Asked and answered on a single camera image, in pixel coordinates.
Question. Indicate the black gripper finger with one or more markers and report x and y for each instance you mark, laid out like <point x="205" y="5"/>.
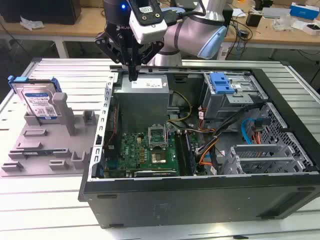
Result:
<point x="150" y="53"/>
<point x="110" y="46"/>

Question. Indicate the hard disk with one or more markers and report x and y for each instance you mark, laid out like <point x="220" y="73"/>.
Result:
<point x="37" y="100"/>

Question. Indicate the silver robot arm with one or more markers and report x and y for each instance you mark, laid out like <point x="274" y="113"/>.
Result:
<point x="190" y="31"/>

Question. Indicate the silver disk bay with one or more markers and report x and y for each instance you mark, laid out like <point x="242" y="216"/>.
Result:
<point x="262" y="166"/>

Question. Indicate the wooden desk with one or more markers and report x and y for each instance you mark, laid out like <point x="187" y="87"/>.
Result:
<point x="75" y="30"/>
<point x="275" y="35"/>

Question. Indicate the grey power supply unit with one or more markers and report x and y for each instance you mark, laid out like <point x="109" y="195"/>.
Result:
<point x="142" y="100"/>

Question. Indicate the large black box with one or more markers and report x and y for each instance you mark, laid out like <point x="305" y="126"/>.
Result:
<point x="42" y="10"/>

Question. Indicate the crumpled clear plastic bag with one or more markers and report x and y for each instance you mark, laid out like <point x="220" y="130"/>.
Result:
<point x="31" y="23"/>

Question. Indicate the silver drive cage blue latch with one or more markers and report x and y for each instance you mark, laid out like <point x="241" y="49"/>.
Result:
<point x="222" y="100"/>

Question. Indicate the green motherboard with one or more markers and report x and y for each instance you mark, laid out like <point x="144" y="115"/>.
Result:
<point x="132" y="152"/>

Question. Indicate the CPU socket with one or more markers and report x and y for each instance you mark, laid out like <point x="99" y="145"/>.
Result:
<point x="158" y="157"/>

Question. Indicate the black RAM slot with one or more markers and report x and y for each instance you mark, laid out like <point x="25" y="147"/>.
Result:
<point x="191" y="151"/>
<point x="183" y="153"/>
<point x="180" y="153"/>
<point x="187" y="152"/>

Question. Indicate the small black box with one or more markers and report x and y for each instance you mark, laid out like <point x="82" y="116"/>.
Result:
<point x="253" y="18"/>

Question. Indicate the grey parts rack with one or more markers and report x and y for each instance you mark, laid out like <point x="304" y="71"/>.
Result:
<point x="45" y="140"/>

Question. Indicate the black graphics card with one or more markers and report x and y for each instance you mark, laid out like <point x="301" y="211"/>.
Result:
<point x="155" y="173"/>

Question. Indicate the black open PC case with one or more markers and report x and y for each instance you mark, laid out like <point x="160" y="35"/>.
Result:
<point x="175" y="205"/>

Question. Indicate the blue cardboard box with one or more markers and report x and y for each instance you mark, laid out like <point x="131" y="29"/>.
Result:
<point x="305" y="11"/>

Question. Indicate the small white box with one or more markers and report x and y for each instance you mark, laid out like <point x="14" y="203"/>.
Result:
<point x="311" y="28"/>

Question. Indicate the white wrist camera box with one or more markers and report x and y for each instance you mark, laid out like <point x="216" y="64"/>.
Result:
<point x="150" y="28"/>

